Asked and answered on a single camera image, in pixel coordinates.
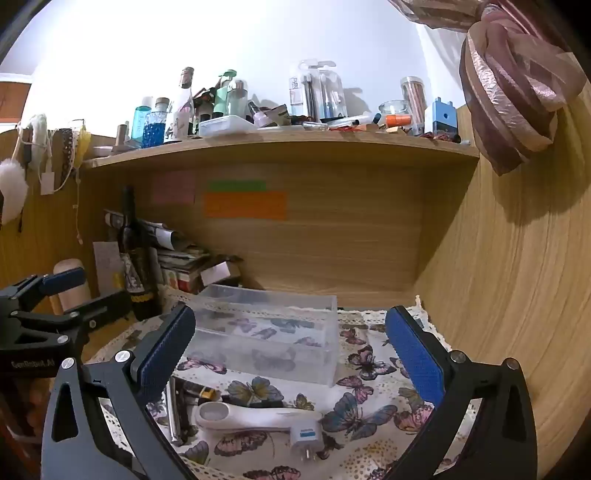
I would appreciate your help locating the pink sticky note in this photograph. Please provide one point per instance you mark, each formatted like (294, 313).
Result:
(174, 188)

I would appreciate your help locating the blue pencil sharpener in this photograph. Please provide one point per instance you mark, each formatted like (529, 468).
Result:
(442, 121)

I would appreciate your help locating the orange sticky note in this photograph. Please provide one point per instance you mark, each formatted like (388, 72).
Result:
(244, 205)

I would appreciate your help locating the beige cylindrical container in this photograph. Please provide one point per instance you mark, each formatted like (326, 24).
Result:
(69, 271)

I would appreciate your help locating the small brown bottle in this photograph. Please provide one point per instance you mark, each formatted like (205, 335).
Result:
(123, 134)

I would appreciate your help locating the white plastic tray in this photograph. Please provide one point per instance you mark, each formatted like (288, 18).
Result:
(226, 126)

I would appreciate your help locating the grey card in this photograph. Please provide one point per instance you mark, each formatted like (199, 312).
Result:
(107, 265)

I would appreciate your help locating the white paper tag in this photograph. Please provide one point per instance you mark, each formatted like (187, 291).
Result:
(47, 183)

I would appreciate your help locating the teal liquid bottle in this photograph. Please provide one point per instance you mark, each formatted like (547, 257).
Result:
(141, 122)

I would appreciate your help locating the white handheld device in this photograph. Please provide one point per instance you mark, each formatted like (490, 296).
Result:
(249, 417)

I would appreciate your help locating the mauve hanging scarf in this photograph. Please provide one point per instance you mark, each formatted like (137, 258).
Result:
(512, 87)

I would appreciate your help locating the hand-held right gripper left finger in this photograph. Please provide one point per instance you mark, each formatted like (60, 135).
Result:
(165, 353)

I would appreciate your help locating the clear toothbrush package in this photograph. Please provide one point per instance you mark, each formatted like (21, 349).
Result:
(318, 92)

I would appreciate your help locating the tall white floral bottle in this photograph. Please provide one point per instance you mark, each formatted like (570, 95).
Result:
(181, 110)

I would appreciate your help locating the rolled magazine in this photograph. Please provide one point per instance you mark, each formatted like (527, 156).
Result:
(157, 233)

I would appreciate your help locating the silver metal pen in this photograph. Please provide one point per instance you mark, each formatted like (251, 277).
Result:
(174, 410)

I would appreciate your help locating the butterfly print tablecloth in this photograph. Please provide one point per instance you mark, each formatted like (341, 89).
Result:
(369, 415)

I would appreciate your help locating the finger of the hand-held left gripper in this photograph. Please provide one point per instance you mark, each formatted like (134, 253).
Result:
(64, 279)
(101, 308)

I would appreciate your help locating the white fluffy pompom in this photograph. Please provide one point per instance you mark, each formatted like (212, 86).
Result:
(11, 189)

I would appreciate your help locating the clear round bottle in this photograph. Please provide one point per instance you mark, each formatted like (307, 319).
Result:
(238, 99)

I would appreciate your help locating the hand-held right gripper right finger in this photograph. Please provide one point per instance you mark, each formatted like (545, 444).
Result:
(415, 357)

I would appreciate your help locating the dark wine bottle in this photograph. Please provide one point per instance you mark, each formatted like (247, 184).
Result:
(136, 277)

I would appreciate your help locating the blue glass bottle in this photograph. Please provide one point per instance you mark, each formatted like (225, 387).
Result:
(155, 129)

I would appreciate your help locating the yellow hanging accessory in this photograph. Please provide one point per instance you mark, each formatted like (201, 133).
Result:
(82, 138)

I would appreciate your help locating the small pale pink box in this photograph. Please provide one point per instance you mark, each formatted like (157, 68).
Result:
(220, 275)

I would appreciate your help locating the orange marker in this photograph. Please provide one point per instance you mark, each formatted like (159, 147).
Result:
(399, 120)

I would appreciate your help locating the clear jar of brown sticks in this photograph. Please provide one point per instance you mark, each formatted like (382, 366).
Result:
(413, 104)

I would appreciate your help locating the black gold lipstick tube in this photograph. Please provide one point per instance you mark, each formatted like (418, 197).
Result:
(203, 393)

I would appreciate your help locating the stack of books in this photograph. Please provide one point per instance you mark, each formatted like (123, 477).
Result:
(180, 267)

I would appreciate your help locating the wooden shelf board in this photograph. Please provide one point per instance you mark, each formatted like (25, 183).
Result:
(286, 145)

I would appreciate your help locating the short glass jar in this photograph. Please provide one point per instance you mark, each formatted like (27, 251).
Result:
(393, 108)

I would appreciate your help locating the clear plastic storage box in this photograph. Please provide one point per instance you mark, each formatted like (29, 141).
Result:
(263, 339)

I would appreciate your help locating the white plug adapter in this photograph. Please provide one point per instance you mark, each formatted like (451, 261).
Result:
(304, 436)

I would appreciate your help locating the green sticky note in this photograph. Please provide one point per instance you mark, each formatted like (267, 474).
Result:
(237, 185)

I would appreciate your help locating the pink cosmetic tube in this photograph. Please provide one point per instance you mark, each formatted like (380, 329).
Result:
(270, 115)

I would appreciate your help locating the green pump bottle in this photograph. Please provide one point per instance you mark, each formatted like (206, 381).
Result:
(224, 94)

